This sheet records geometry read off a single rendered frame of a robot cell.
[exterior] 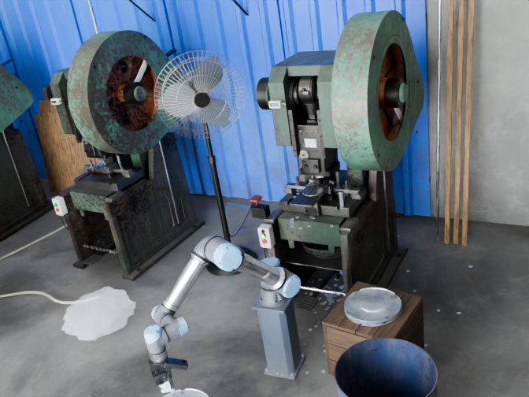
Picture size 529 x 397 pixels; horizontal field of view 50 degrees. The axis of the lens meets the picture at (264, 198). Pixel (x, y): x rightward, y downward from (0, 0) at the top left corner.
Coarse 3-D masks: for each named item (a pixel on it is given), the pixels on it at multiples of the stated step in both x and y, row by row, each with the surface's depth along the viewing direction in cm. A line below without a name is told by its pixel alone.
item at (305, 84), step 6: (306, 78) 312; (312, 78) 311; (300, 84) 312; (306, 84) 311; (312, 84) 311; (300, 90) 313; (306, 90) 311; (312, 90) 311; (300, 96) 315; (306, 96) 313; (312, 96) 312; (306, 102) 318; (312, 102) 316; (318, 102) 317; (306, 108) 319; (312, 108) 318; (318, 108) 318; (306, 114) 323; (312, 114) 320
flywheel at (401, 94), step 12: (396, 48) 310; (384, 60) 302; (396, 60) 316; (384, 72) 304; (396, 72) 321; (384, 84) 292; (396, 84) 289; (384, 96) 293; (396, 96) 290; (396, 108) 311; (384, 120) 311; (396, 120) 324; (384, 132) 313; (396, 132) 320
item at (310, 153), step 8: (304, 120) 330; (312, 120) 323; (304, 128) 322; (312, 128) 320; (304, 136) 324; (312, 136) 322; (304, 144) 327; (312, 144) 324; (304, 152) 327; (312, 152) 326; (320, 152) 324; (304, 160) 328; (312, 160) 325; (320, 160) 326; (328, 160) 330; (304, 168) 330; (312, 168) 327; (320, 168) 327; (328, 168) 331
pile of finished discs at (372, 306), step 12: (372, 288) 306; (348, 300) 300; (360, 300) 298; (372, 300) 296; (384, 300) 295; (396, 300) 294; (348, 312) 291; (360, 312) 289; (372, 312) 288; (384, 312) 286; (396, 312) 285; (372, 324) 281; (384, 324) 282
